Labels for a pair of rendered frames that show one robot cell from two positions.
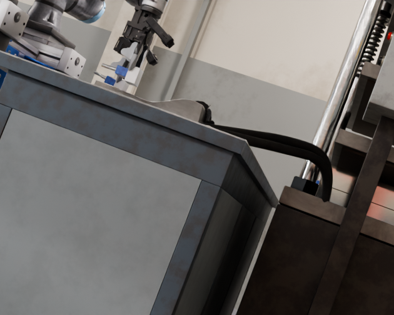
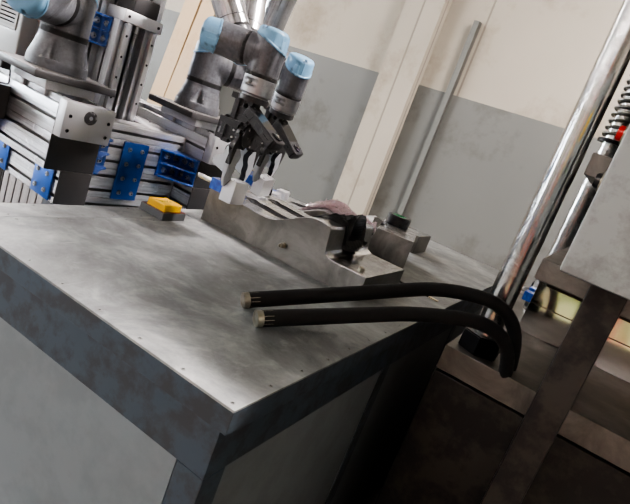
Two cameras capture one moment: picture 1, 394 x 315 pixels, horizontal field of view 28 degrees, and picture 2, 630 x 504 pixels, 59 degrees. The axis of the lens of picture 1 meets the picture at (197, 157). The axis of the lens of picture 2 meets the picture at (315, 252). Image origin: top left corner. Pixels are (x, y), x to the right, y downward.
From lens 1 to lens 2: 1.46 m
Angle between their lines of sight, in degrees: 23
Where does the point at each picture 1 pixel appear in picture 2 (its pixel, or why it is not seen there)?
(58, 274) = not seen: outside the picture
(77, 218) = (31, 470)
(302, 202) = (469, 373)
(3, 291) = not seen: outside the picture
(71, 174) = (24, 402)
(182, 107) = (306, 228)
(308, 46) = (582, 77)
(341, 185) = (561, 307)
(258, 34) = (526, 66)
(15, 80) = not seen: outside the picture
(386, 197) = (628, 332)
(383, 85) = (591, 241)
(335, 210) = (519, 393)
